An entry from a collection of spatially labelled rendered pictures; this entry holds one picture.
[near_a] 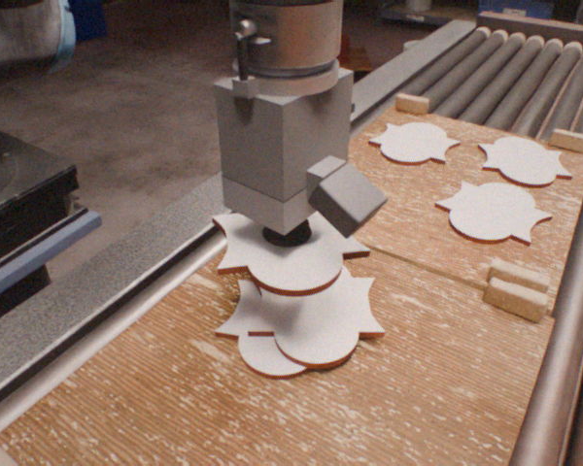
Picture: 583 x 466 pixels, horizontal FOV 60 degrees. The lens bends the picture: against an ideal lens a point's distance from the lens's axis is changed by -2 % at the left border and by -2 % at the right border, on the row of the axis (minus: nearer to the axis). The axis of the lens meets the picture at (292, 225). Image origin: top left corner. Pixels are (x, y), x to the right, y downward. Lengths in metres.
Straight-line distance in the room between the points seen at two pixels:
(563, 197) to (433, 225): 0.21
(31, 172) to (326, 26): 0.54
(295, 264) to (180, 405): 0.15
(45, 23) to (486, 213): 0.61
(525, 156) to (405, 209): 0.24
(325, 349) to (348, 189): 0.16
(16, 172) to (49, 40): 0.19
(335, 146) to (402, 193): 0.32
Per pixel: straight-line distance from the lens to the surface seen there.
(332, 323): 0.49
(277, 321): 0.49
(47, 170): 0.79
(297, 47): 0.33
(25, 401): 0.53
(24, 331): 0.60
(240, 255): 0.42
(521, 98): 1.16
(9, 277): 0.76
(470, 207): 0.69
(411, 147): 0.82
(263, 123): 0.35
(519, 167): 0.81
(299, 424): 0.44
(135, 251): 0.65
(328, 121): 0.38
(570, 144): 0.92
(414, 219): 0.66
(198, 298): 0.54
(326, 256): 0.42
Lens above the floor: 1.31
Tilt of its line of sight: 36 degrees down
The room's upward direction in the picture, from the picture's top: straight up
